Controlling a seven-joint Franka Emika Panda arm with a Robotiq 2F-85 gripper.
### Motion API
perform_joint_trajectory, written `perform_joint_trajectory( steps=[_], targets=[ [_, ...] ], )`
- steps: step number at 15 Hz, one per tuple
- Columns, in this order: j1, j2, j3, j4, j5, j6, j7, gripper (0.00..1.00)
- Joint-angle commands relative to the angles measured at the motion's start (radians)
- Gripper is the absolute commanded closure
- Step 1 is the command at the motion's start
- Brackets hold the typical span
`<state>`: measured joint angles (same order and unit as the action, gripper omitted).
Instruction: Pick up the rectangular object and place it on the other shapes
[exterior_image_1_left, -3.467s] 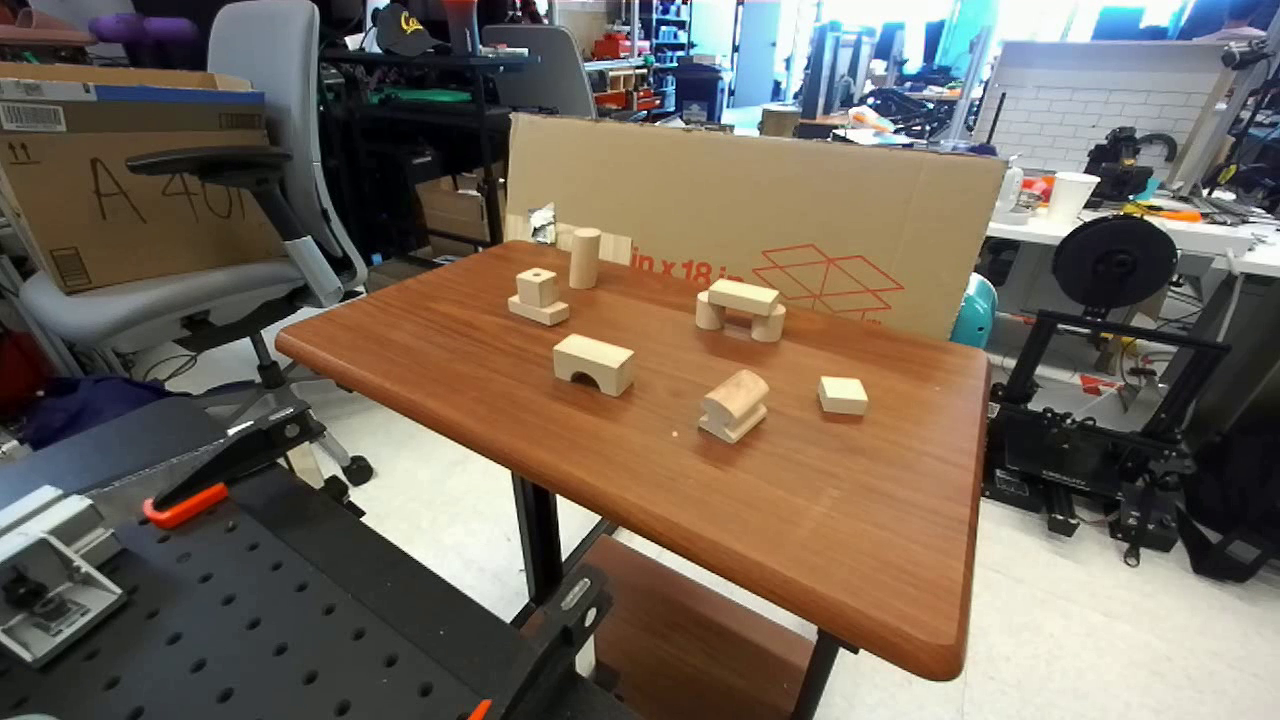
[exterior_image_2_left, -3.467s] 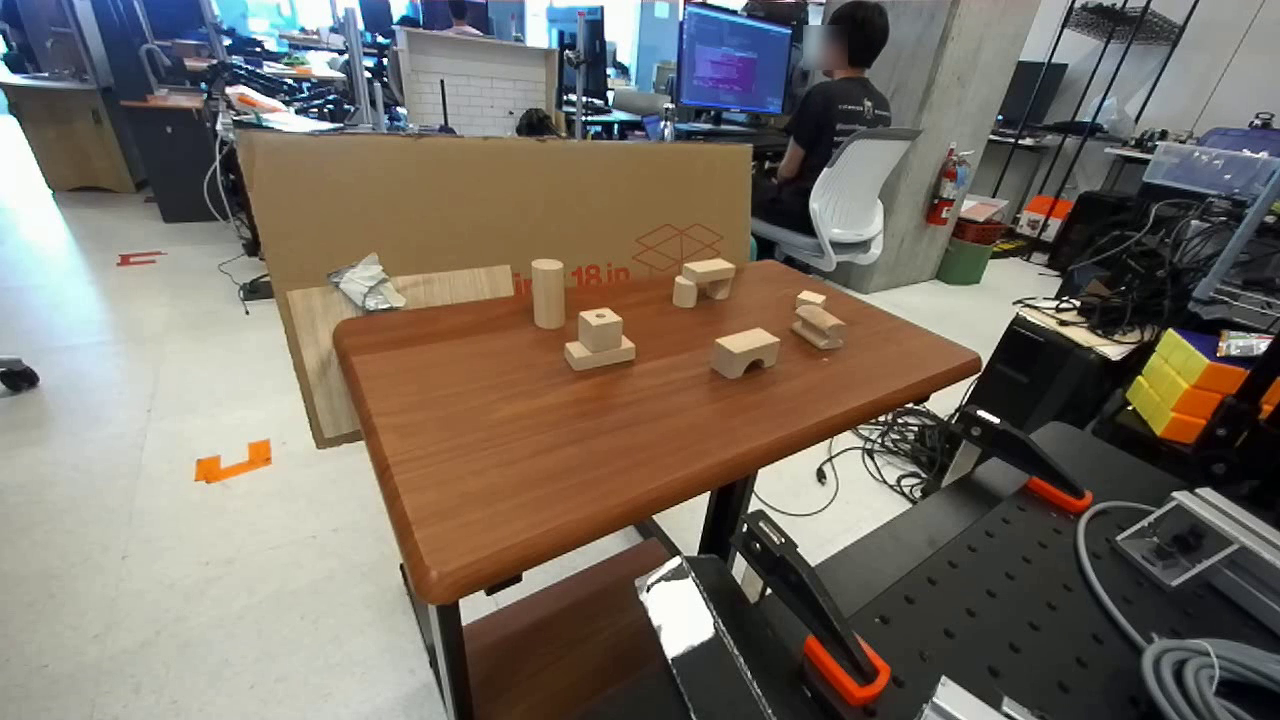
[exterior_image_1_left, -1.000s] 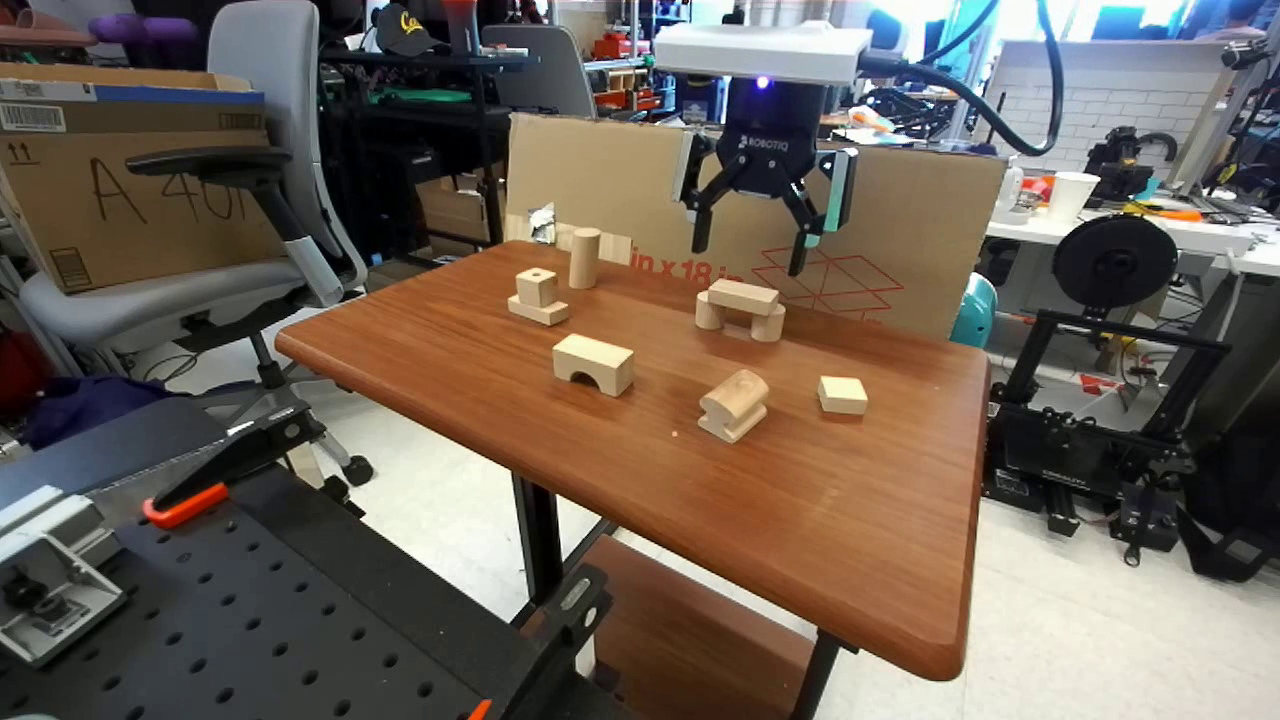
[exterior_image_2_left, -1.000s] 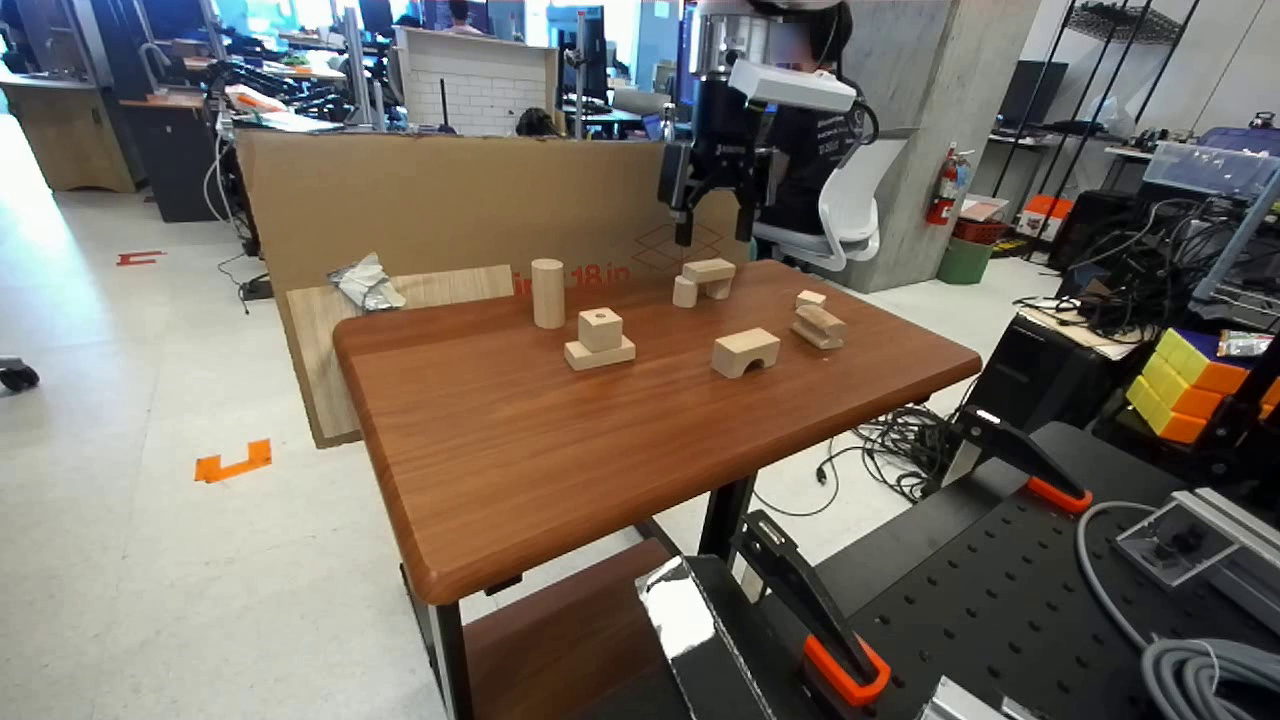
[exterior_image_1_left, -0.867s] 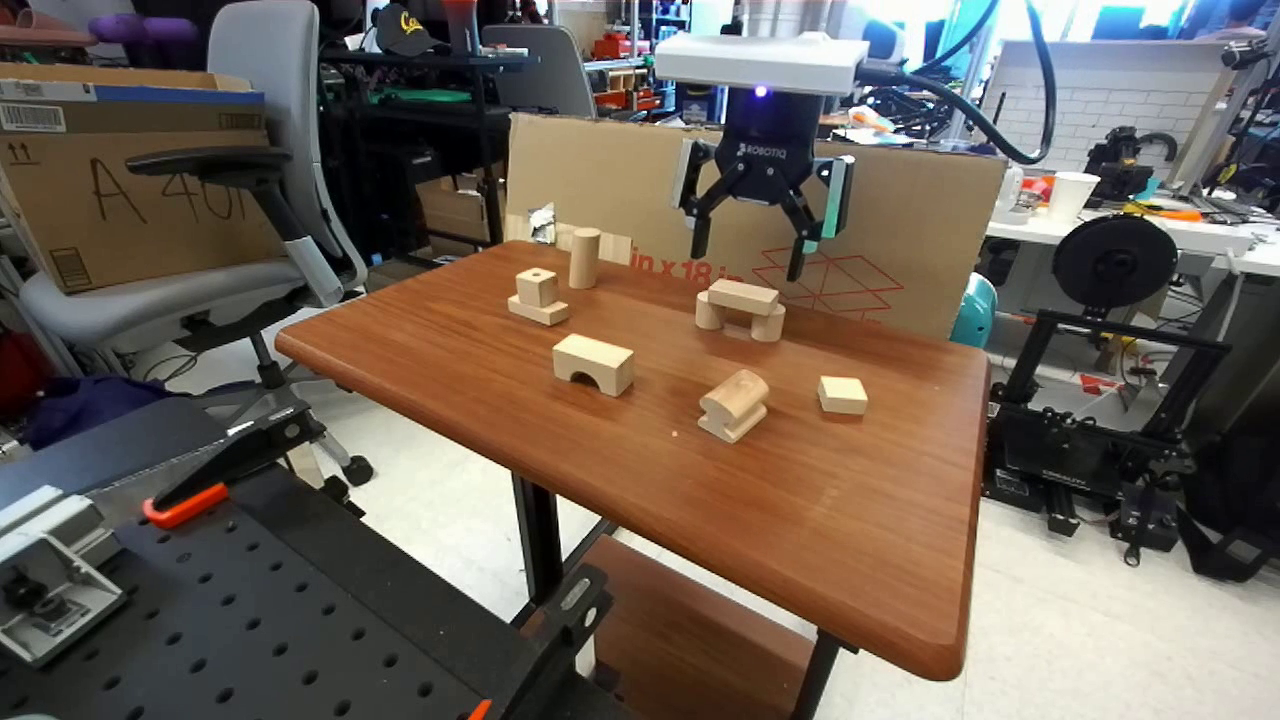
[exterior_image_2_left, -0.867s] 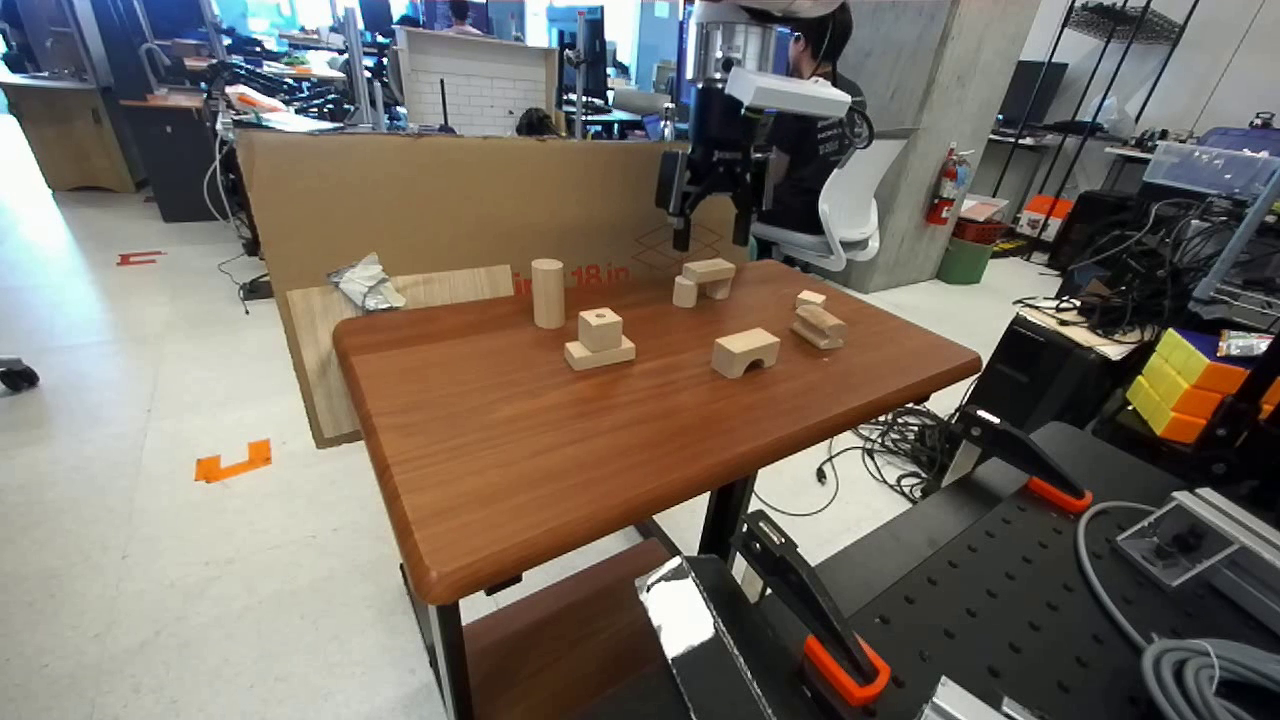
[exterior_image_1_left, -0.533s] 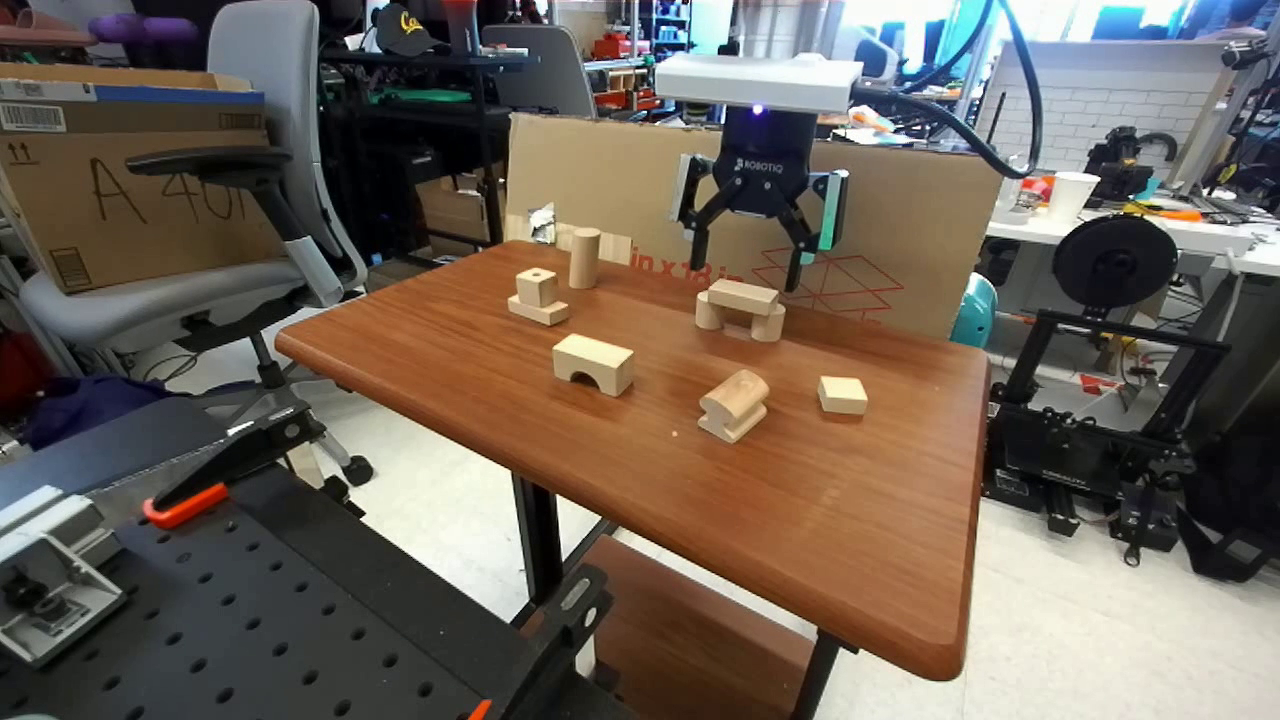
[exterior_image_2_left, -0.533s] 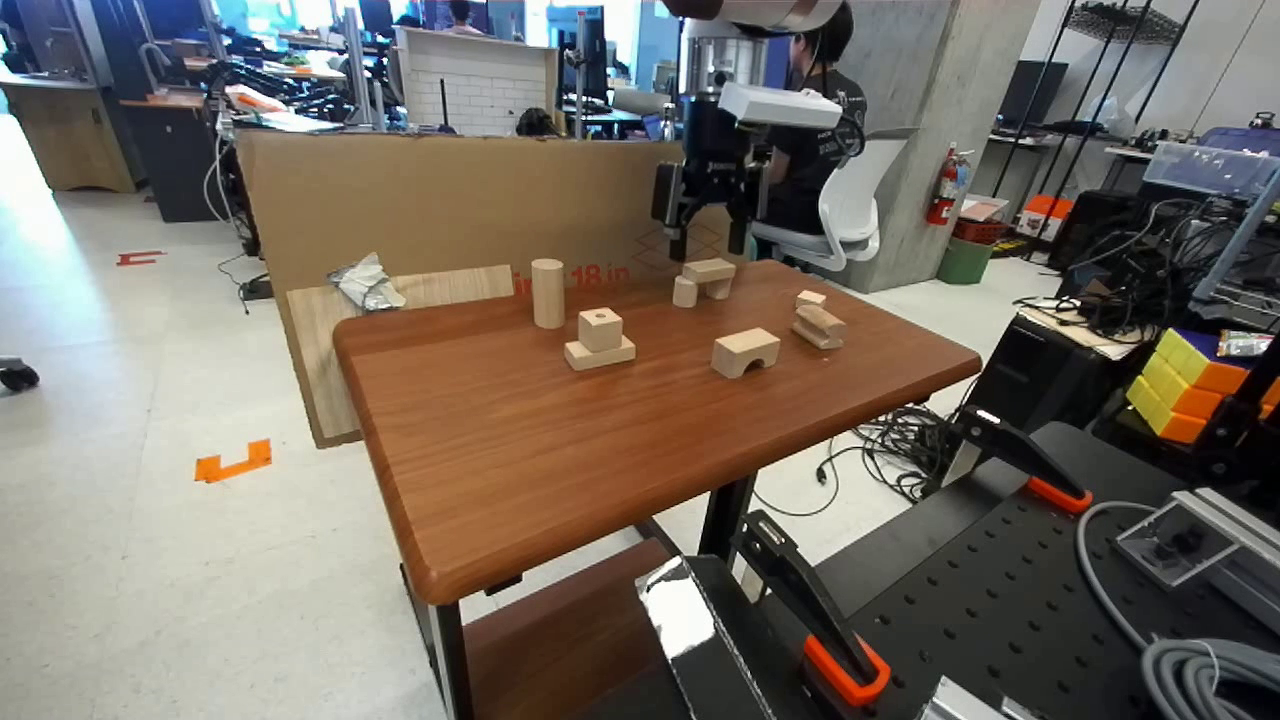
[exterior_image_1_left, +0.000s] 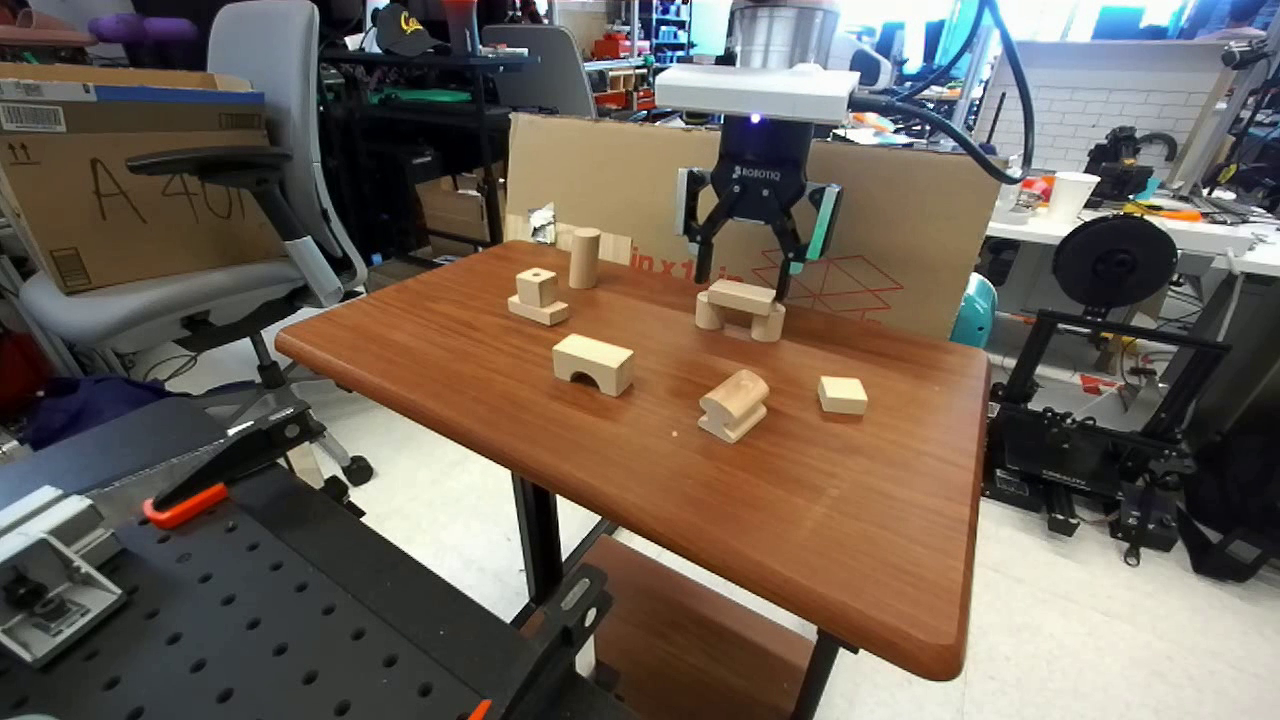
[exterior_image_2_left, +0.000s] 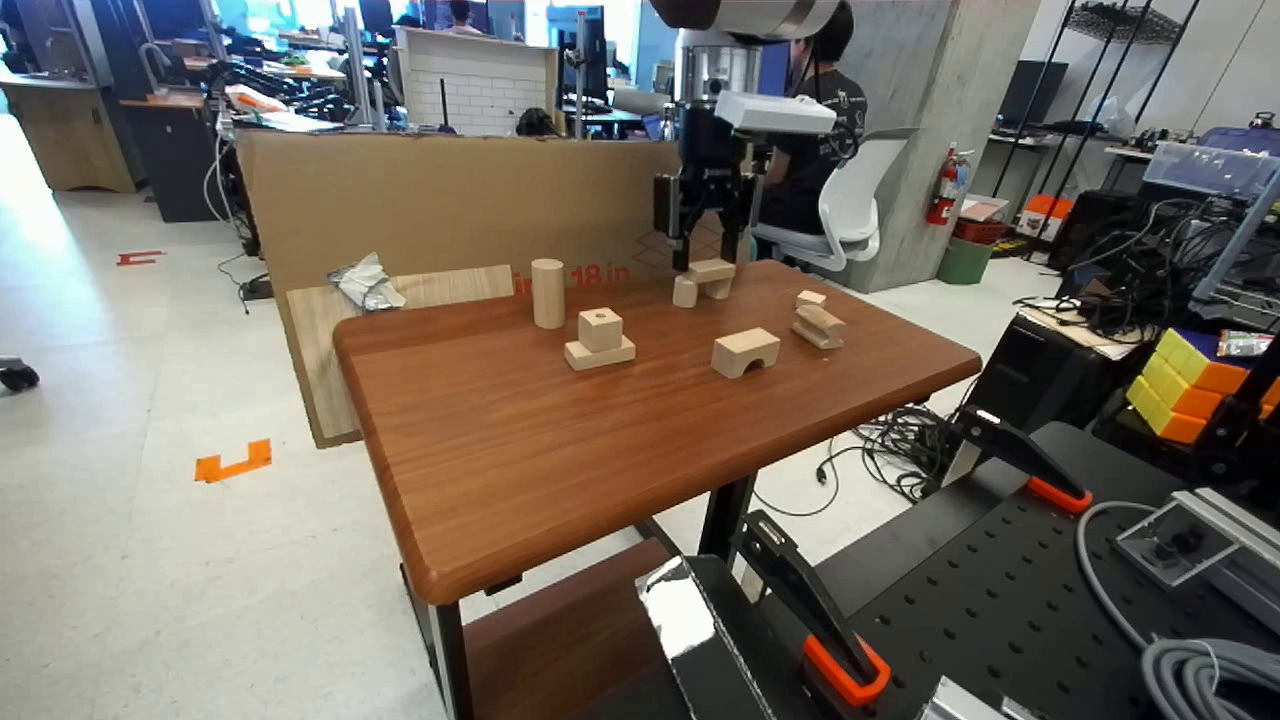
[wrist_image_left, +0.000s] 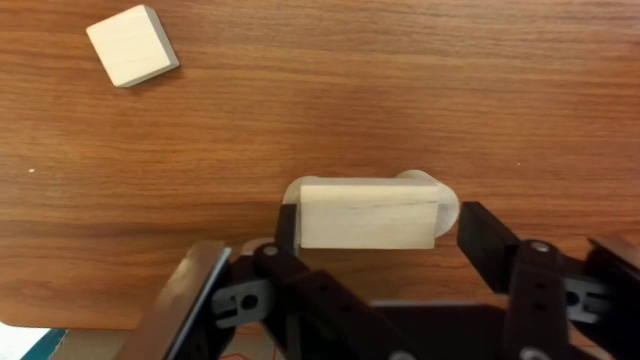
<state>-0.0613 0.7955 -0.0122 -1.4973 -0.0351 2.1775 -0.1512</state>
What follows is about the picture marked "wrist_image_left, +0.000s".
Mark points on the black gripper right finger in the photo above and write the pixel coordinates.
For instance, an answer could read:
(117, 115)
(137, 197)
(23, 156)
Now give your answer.
(533, 301)

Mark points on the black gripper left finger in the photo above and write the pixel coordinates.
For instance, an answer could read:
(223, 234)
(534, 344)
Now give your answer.
(320, 293)

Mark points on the square wooden block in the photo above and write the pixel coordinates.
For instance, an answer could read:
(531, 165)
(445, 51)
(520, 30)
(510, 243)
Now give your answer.
(130, 42)

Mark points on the rectangular wooden block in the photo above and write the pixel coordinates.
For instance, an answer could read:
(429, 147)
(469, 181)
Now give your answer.
(366, 216)

